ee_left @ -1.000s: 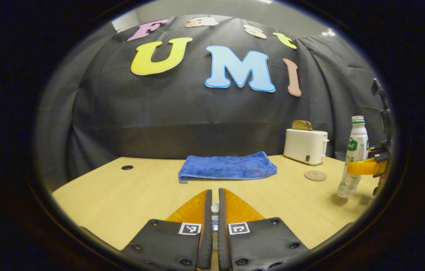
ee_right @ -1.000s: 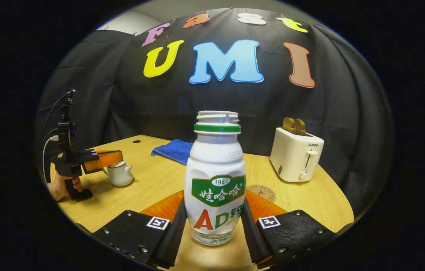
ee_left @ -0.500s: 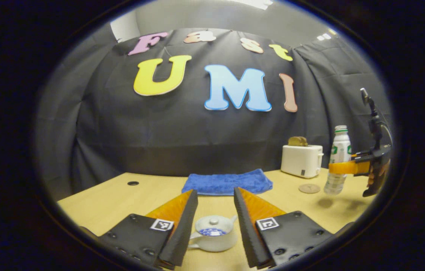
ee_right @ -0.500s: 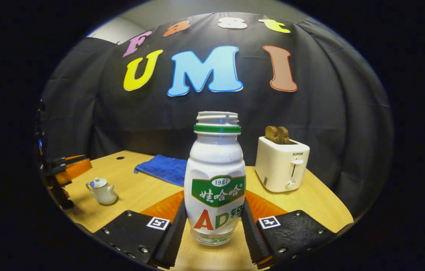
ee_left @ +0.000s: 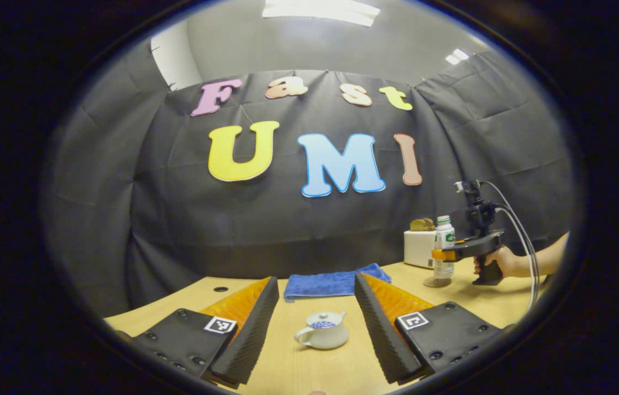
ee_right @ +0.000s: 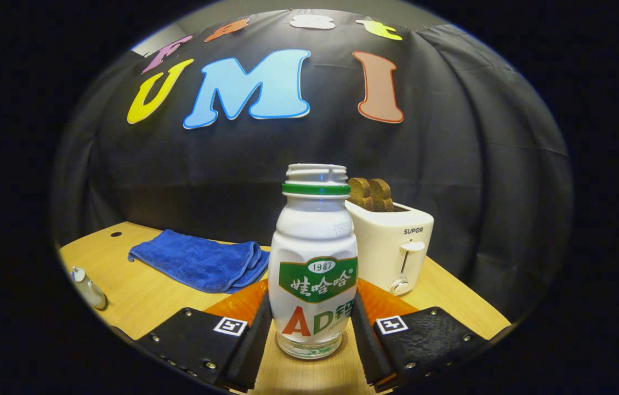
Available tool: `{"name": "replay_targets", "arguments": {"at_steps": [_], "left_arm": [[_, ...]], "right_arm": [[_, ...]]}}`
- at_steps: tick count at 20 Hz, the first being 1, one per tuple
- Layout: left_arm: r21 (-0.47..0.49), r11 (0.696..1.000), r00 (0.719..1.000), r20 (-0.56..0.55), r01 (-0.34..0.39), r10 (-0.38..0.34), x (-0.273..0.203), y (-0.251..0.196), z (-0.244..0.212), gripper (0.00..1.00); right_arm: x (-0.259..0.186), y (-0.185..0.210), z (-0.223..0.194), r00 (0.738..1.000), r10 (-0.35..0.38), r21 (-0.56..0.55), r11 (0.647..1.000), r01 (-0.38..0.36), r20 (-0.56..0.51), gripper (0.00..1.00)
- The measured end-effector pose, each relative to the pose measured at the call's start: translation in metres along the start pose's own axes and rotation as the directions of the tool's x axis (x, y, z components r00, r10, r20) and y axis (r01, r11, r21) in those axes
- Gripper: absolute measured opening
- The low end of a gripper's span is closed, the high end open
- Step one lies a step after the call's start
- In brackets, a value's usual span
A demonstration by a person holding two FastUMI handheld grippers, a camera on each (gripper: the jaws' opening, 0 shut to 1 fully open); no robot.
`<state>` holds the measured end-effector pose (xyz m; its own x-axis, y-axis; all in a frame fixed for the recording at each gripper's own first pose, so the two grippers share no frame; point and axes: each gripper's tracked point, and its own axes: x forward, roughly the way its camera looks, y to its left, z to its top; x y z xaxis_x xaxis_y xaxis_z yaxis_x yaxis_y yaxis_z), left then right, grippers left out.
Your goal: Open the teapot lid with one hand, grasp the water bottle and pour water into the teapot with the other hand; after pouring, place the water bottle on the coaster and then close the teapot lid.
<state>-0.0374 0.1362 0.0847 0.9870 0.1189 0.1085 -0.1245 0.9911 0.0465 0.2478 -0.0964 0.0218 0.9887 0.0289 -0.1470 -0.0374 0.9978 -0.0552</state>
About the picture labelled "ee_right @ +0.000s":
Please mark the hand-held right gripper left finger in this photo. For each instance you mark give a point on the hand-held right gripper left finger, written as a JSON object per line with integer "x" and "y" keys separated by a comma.
{"x": 249, "y": 351}

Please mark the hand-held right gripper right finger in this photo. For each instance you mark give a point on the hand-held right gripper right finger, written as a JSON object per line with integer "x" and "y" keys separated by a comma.
{"x": 367, "y": 345}

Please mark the white water bottle green label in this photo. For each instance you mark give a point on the white water bottle green label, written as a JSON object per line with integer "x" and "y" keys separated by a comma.
{"x": 312, "y": 236}

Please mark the white toaster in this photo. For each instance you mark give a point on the white toaster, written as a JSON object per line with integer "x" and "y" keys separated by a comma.
{"x": 391, "y": 247}

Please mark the blue towel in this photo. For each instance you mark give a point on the blue towel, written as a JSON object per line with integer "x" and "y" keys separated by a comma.
{"x": 194, "y": 260}

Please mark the brown bread slice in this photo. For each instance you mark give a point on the brown bread slice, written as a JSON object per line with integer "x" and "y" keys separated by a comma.
{"x": 359, "y": 195}
{"x": 381, "y": 196}

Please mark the black backdrop cloth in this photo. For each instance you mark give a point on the black backdrop cloth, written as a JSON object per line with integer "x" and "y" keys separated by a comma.
{"x": 452, "y": 192}

